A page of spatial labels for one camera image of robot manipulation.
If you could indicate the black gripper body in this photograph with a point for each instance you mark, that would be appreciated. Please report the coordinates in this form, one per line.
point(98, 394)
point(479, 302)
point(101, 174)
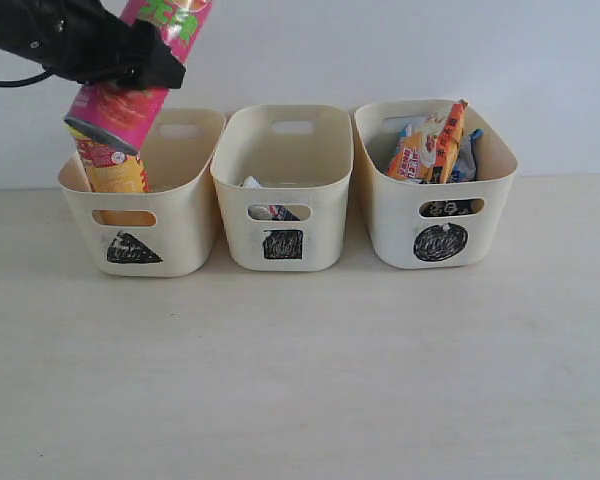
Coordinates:
point(74, 40)

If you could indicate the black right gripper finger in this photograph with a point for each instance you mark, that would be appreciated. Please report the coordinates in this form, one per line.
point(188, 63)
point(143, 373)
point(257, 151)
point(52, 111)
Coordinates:
point(145, 61)

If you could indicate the pink Lays chips can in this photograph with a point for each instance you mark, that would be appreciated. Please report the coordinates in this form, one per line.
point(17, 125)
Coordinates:
point(122, 118)

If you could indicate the yellow chips can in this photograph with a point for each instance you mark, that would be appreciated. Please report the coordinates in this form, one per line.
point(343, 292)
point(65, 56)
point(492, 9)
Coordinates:
point(112, 171)

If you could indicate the white blue milk carton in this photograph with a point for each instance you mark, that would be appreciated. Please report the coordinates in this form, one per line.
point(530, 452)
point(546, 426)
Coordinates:
point(266, 212)

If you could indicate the orange noodle packet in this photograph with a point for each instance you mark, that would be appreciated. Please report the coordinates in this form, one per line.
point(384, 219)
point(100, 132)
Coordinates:
point(428, 155)

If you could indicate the blue black noodle packet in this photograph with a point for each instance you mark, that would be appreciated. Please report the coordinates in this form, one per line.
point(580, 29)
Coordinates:
point(465, 170)

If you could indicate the cream bin square mark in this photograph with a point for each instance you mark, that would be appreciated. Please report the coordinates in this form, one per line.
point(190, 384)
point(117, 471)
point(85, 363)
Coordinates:
point(302, 155)

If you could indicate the cream bin triangle mark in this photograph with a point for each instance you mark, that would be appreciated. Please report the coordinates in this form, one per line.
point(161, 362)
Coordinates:
point(170, 231)

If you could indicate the cream bin circle mark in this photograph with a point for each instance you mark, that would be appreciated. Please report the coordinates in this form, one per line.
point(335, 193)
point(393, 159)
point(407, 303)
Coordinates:
point(428, 226)

